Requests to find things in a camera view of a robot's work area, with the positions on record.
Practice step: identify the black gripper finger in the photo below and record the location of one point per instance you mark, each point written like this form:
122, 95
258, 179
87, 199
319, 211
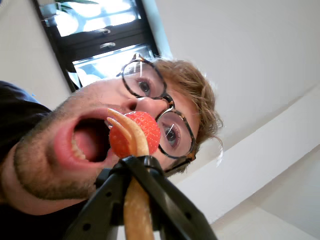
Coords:
100, 212
175, 212

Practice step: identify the orange fork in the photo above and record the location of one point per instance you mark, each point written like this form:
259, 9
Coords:
137, 215

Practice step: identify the red strawberry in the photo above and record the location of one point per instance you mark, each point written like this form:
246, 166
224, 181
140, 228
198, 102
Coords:
150, 127

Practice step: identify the man in navy t-shirt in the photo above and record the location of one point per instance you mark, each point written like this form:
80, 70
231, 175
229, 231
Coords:
37, 155

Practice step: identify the tortoiseshell round eyeglasses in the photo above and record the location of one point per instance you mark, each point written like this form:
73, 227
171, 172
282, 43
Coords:
172, 106

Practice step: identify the black framed window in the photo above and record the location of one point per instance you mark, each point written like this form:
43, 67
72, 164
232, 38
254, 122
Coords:
82, 52

